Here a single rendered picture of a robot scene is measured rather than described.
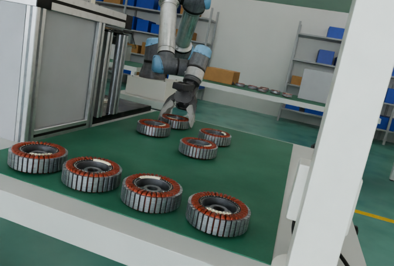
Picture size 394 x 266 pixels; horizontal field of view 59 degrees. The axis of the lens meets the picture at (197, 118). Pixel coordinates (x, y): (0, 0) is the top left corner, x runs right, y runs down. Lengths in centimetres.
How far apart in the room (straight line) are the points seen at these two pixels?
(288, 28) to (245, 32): 91
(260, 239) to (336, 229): 17
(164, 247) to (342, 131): 30
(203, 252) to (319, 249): 17
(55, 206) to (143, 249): 17
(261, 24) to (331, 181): 750
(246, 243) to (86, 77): 70
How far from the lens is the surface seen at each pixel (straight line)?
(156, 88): 192
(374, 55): 47
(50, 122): 100
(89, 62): 109
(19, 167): 75
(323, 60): 726
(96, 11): 107
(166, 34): 155
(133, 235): 57
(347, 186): 49
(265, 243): 63
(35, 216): 66
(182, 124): 127
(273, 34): 788
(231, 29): 803
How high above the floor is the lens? 104
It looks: 10 degrees down
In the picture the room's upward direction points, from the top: 11 degrees clockwise
